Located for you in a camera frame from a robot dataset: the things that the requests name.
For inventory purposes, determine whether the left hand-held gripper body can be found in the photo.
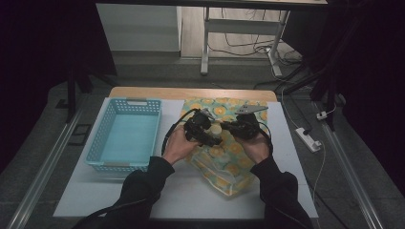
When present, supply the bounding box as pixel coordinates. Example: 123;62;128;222
182;107;218;142

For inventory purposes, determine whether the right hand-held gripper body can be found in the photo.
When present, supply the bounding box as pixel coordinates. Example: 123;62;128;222
233;104;269;141

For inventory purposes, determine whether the round pale yellow jar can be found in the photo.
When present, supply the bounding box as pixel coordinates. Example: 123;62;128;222
209;123;224;137

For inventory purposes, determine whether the yellow patterned cloth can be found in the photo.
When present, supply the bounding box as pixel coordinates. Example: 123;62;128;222
180;96;270;198

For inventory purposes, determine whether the light blue perforated plastic basket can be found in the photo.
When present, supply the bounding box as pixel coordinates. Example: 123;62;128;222
84;96;163;174

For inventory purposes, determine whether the person's right hand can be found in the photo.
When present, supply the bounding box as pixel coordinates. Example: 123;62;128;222
233;132;272;165

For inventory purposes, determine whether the person's left hand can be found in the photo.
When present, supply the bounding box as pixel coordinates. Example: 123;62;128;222
161;124;201;167

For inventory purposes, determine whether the white table mat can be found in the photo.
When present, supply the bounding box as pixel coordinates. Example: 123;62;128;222
52;96;319;220

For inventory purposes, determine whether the white power strip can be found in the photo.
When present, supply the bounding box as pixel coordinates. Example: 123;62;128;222
294;127;323;154

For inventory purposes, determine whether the black metal stand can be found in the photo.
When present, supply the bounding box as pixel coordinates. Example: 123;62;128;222
65;61;118;124
309;56;349;132

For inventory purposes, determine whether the grey cabinet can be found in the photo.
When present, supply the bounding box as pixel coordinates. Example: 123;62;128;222
96;3;183;52

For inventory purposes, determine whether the black floor plate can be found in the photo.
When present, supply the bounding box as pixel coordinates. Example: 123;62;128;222
69;123;93;147

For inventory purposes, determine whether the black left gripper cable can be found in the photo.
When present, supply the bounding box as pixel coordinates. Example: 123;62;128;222
160;108;200;156

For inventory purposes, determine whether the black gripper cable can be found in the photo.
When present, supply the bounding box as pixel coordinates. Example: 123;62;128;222
160;108;200;156
258;121;275;157

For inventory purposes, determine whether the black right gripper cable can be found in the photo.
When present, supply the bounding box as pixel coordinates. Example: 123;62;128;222
258;121;275;157

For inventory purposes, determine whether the white desk frame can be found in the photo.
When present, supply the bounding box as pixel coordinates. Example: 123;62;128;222
95;0;329;77

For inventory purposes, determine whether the thin white cable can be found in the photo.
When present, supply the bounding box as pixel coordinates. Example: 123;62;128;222
309;141;328;204

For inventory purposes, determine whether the metal floor rail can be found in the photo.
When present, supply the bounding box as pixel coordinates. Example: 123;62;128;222
320;122;385;229
6;108;84;229

